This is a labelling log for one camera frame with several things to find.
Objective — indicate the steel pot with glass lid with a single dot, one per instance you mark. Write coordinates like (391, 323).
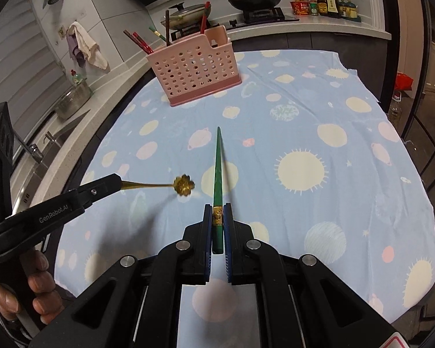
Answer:
(185, 14)

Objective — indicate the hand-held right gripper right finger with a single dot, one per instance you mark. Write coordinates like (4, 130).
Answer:
(229, 232)

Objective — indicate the empty plastic bottle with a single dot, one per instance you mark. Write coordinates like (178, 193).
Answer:
(396, 108)

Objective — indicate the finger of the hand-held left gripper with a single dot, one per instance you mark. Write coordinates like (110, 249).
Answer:
(99, 188)

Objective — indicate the kitchen counter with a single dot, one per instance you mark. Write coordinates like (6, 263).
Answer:
(83, 119)

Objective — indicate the wall outlet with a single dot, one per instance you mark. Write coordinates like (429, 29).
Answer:
(62, 32)

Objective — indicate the red instant noodle cup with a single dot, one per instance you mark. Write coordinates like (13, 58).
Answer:
(299, 8)

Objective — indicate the small seasoning jars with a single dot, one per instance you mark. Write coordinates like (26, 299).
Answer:
(349, 10)

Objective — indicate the green dish soap bottle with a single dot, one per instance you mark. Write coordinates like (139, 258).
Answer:
(78, 78)

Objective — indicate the gas stove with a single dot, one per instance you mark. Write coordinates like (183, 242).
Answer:
(261, 16)

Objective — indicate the pink perforated utensil basket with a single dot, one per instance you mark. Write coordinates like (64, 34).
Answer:
(188, 69)

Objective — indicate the metal faucet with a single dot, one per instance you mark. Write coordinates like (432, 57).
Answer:
(31, 148)

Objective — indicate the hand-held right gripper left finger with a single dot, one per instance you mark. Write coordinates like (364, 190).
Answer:
(207, 232)

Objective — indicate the gold flower spoon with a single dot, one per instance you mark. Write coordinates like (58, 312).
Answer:
(184, 185)

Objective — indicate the purple hanging cloth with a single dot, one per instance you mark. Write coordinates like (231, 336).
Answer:
(74, 49)

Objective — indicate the green chopstick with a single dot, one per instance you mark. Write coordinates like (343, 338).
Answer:
(158, 35)
(217, 174)

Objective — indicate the blue planet print tablecloth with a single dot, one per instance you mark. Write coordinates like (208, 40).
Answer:
(311, 134)

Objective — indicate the red plastic bag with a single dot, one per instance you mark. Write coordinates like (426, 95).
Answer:
(404, 81)

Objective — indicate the person's left hand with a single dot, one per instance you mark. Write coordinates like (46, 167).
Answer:
(40, 297)

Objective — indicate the white hanging towel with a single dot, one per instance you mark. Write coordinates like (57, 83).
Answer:
(90, 47)

